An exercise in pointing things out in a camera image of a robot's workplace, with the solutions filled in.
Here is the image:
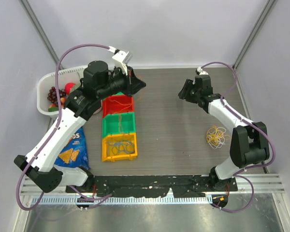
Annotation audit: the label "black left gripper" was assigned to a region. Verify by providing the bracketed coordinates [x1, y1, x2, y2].
[97, 64, 146, 100]

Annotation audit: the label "white wire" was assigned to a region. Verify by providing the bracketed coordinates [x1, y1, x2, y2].
[207, 127, 232, 149]

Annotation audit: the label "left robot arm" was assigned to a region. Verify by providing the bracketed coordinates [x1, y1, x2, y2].
[14, 61, 146, 193]

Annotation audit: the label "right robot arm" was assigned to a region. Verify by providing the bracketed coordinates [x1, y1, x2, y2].
[178, 73, 270, 191]

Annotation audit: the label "red bin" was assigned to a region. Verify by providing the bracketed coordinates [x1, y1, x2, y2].
[102, 95, 134, 118]

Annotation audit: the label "near green bin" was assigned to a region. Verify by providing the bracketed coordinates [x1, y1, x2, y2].
[102, 112, 136, 138]

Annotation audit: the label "white plastic basket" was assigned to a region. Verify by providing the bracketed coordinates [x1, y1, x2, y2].
[36, 65, 87, 120]

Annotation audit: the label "yellow bin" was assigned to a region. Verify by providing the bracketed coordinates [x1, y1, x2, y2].
[101, 132, 138, 162]

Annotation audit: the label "red toy apple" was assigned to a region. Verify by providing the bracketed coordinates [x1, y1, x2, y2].
[64, 82, 75, 95]

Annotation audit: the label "dark red toy grapes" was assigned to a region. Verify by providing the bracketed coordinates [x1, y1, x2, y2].
[47, 87, 67, 106]

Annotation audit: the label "small toy fruits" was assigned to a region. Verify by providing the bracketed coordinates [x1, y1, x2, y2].
[48, 97, 66, 112]

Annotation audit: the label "blue Doritos bag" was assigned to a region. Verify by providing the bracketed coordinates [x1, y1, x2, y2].
[54, 127, 90, 170]

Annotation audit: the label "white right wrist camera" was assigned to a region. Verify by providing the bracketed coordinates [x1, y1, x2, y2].
[195, 67, 208, 75]

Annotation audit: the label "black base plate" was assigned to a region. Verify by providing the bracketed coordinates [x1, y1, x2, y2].
[75, 175, 238, 198]

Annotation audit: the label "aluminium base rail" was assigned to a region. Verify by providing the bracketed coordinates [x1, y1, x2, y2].
[20, 173, 285, 196]

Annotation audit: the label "right aluminium frame post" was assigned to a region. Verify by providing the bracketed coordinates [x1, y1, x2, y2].
[232, 0, 277, 69]

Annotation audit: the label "aluminium frame post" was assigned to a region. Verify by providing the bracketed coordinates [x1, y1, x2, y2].
[232, 0, 277, 69]
[19, 0, 59, 64]

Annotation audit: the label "left aluminium frame post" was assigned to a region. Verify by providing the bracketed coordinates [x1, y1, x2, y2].
[19, 0, 59, 64]

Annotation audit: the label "white slotted cable duct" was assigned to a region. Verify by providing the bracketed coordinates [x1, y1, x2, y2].
[39, 195, 212, 205]

